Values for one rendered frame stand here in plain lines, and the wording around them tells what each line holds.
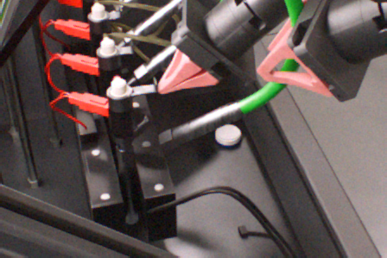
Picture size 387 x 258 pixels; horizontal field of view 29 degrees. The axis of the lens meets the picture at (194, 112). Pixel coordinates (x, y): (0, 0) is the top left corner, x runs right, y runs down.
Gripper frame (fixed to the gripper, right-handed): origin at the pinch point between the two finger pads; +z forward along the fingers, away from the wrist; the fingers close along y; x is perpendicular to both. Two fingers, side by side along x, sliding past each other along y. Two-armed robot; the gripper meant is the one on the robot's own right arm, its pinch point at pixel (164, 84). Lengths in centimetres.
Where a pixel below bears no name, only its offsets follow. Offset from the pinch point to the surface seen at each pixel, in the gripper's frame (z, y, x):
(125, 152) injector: 9.2, -2.2, 2.3
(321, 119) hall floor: 53, -109, -121
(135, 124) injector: 6.0, -0.8, 1.2
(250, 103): -11.1, -1.5, 11.5
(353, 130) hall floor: 46, -116, -115
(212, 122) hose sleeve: -6.9, -0.7, 11.2
